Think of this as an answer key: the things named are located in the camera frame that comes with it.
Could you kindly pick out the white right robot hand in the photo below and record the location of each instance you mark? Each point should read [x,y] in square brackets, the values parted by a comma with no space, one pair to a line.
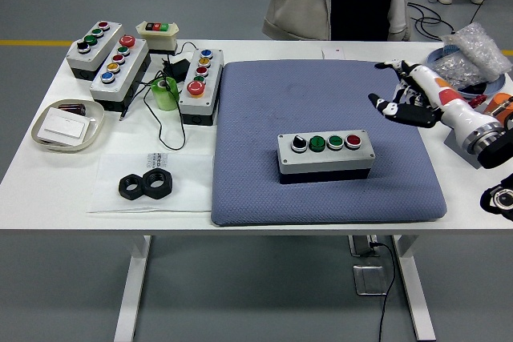
[445,97]

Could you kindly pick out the grey four-button control box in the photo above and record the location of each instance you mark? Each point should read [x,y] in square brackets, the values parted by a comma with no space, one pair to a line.
[106,47]
[324,159]

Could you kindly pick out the grey five-button control box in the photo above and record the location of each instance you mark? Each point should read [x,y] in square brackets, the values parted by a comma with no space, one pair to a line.
[132,65]
[214,69]

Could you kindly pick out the bag of silver parts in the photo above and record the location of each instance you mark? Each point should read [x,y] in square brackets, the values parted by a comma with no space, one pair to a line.
[461,69]

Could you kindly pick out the red small part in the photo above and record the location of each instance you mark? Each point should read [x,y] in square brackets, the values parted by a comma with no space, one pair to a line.
[477,100]

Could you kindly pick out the blue round plate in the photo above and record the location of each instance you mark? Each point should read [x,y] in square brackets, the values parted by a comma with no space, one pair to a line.
[435,55]

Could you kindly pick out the grey base block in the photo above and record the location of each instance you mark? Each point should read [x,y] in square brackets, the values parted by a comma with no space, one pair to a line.
[457,146]

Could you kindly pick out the orange cylinder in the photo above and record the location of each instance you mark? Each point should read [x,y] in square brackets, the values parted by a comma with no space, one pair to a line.
[501,101]

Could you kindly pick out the clear bubble wrap bag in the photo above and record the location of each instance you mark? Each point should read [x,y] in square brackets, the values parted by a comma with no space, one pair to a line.
[477,47]

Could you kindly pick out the white small card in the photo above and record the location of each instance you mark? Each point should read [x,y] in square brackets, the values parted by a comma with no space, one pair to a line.
[332,53]

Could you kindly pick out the grey under-table control box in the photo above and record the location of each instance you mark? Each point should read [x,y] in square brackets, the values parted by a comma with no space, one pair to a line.
[356,246]

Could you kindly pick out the metal floor socket plate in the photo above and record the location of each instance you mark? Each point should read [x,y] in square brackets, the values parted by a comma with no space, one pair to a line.
[368,280]

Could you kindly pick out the blue-grey textured mat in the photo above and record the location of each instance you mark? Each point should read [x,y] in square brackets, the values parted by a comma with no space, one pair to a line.
[248,138]

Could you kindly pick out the white table leg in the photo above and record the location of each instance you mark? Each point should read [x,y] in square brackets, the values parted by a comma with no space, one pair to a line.
[130,298]
[417,298]

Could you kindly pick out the black power adapter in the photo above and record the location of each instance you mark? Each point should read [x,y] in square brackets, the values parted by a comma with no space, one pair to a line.
[178,67]

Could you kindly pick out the clear printed plastic bag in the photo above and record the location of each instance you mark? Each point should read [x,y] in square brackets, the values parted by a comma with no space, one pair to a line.
[188,194]

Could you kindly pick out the green tape roll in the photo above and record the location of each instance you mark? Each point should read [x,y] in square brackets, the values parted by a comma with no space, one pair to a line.
[165,97]

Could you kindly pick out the black hex nut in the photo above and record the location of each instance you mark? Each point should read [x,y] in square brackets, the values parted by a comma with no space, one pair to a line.
[158,191]
[122,187]

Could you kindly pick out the beige shallow tray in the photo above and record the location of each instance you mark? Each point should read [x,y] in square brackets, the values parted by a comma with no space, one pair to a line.
[94,117]

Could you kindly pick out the dark red small item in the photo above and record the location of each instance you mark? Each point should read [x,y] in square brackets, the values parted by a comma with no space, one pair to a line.
[74,109]

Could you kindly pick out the cream three-button switch box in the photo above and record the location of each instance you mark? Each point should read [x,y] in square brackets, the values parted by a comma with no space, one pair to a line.
[160,41]

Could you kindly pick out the white switch plate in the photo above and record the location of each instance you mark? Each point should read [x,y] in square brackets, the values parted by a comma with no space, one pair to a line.
[64,125]

